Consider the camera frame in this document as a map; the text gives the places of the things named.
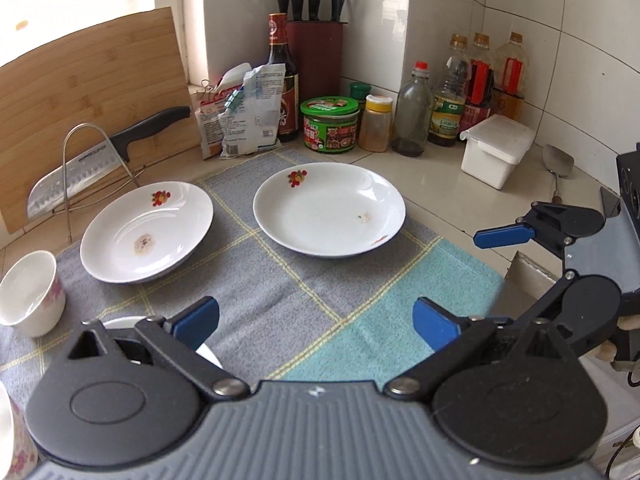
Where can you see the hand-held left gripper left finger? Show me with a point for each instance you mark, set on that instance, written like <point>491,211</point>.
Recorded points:
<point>197,317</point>

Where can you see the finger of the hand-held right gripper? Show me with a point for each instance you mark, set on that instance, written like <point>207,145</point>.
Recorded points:
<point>500,236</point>
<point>547,305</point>

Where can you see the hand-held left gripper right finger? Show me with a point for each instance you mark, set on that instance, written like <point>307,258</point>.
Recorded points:
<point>435,325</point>

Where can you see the white flower-print plate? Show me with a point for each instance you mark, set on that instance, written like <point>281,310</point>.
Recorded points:
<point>120,240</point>
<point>325,210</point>

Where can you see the person's right hand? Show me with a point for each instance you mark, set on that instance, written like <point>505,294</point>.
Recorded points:
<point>606,351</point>

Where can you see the white plastic lidded box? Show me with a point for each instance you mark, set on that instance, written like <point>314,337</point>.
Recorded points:
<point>495,155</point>

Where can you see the metal spatula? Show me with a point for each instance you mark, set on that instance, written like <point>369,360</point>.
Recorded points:
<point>557,160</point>

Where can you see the grey and teal checked towel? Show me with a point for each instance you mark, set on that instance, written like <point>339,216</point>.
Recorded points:
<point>300,285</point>

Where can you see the green-label plastic bottle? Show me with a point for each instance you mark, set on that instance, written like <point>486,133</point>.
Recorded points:
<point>447,110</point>

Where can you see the red-label plastic bottle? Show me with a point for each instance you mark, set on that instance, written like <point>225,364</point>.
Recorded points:
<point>510,70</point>
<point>480,85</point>

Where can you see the red-capped clear glass bottle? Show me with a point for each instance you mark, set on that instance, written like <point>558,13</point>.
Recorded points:
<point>412,110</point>

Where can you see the yellow-lidded spice jar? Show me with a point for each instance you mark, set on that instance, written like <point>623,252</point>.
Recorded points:
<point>375,130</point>

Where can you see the red and white food bag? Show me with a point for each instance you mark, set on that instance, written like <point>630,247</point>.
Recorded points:
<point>210,120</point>

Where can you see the green-lidded sauce jar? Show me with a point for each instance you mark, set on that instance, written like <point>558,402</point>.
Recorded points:
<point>330,130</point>

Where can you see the small green-capped jar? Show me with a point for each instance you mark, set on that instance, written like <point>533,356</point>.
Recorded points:
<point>359,91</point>

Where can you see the white and blue food bag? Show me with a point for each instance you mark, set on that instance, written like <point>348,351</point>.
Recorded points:
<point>255,120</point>

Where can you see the green binder clip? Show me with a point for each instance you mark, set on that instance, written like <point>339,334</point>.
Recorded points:
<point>235,98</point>

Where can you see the dark red knife block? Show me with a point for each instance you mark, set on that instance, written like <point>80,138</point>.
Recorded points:
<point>320,60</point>

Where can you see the bamboo cutting board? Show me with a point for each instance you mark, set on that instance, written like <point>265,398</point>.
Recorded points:
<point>75,85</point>

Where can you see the dark soy sauce bottle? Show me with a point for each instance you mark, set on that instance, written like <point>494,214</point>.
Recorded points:
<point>280,60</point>

